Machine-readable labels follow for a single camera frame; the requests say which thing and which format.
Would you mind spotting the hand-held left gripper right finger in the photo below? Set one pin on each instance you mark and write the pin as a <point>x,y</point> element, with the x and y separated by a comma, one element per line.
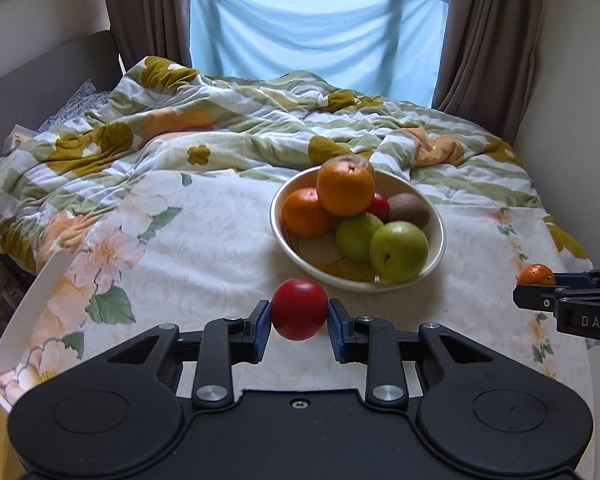
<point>336,332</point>

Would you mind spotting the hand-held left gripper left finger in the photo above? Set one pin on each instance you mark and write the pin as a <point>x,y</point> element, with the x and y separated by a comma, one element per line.
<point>263,332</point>

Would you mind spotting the small mandarin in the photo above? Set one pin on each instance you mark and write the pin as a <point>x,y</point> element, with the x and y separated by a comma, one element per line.
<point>535,275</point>

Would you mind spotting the red tomato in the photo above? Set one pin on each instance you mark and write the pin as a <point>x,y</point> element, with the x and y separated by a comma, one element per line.
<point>300,310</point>

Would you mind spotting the cream bowl with duck print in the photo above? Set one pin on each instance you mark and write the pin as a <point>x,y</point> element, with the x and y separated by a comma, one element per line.
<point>432,247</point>

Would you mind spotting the white floral bedsheet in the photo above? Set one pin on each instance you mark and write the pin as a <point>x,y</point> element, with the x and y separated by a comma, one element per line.
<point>205,260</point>

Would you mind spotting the green apple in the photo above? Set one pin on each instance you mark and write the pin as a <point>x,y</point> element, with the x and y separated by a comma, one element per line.
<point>355,237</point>
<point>399,252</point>

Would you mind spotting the orange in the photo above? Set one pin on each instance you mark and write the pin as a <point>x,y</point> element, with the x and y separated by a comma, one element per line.
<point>304,212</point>

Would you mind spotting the small red fruit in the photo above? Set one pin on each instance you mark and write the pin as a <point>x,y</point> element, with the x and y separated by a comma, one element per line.
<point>380,206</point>

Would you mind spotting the brown kiwi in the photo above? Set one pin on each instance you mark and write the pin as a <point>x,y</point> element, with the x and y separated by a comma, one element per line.
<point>409,210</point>

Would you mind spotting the wrinkled yellow-orange apple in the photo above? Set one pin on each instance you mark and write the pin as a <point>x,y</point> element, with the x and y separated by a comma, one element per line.
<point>345,187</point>

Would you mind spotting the striped floral quilt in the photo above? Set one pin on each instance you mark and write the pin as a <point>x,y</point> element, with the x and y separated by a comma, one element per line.
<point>255,120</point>

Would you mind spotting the brown curtain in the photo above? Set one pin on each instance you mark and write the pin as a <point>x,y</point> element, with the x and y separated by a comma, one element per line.
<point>490,45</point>
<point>145,10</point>

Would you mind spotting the patterned pillow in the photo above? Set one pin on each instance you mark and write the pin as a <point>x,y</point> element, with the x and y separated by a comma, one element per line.
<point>75,105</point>

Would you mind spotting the light blue cloth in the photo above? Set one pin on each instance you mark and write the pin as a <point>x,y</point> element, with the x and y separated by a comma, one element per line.
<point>315,30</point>

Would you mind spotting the small cardboard box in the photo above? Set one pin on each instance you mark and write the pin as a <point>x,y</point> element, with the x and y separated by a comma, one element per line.
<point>20,139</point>

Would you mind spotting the grey headboard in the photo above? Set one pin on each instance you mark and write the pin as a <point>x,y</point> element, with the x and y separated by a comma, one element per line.
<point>40,75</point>

